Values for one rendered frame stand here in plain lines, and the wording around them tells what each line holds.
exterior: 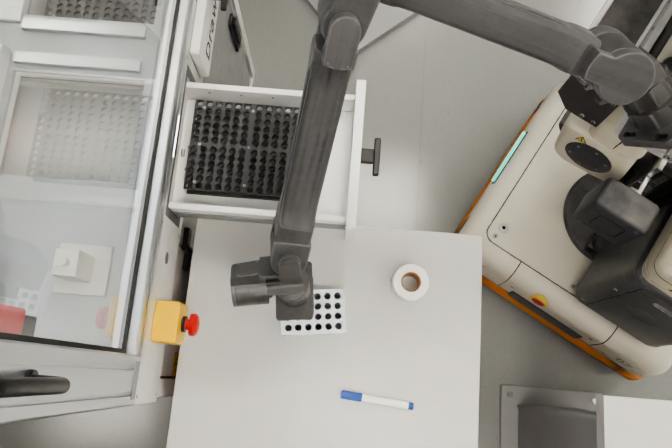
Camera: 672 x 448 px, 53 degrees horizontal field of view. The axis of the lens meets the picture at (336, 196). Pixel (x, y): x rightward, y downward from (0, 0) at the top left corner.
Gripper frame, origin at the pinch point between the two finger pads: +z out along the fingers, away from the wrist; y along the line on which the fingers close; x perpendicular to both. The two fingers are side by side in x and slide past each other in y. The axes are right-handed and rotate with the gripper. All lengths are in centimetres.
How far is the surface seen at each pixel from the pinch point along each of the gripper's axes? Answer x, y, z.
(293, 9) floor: -2, -109, 81
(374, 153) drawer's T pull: 15.2, -24.7, -10.1
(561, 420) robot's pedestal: 62, 26, 41
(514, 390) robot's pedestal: 62, 20, 79
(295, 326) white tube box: -0.3, 5.4, 2.7
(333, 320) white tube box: 7.0, 4.5, 1.5
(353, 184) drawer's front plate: 11.0, -18.4, -11.6
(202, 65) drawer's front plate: -17.5, -45.0, -6.3
